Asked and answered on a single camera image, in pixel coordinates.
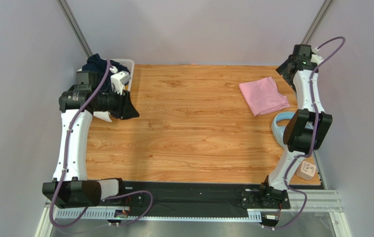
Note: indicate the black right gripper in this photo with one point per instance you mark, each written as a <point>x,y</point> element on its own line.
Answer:
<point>285,69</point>

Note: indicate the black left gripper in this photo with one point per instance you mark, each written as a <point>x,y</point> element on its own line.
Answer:
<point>125,109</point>

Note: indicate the pink t shirt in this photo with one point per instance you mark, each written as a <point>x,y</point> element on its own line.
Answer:
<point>262,96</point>

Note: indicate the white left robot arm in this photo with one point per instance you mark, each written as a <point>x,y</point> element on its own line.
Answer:
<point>70,187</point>

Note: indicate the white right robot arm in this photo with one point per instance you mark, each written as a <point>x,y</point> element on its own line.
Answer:
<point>307,128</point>

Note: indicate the white plastic laundry basket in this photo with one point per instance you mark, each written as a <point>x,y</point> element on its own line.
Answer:
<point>130,64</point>

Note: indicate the light blue headphones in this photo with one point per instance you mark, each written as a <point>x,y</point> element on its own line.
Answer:
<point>278,131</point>

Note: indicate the small pink cube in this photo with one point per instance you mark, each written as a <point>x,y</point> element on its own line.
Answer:
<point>306,170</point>

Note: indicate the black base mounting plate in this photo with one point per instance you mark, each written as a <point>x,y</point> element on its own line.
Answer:
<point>203,200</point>

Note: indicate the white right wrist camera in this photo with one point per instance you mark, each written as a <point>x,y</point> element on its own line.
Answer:
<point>315,57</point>

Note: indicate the right aluminium corner post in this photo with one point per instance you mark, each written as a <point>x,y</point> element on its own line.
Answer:
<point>317,21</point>

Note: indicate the aluminium corner post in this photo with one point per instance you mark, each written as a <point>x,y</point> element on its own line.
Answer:
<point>65,7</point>
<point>317,21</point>

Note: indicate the left aluminium corner post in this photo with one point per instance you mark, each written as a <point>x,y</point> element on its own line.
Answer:
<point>65,7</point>

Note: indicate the aluminium frame rail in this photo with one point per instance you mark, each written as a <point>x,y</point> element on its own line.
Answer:
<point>308,211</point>

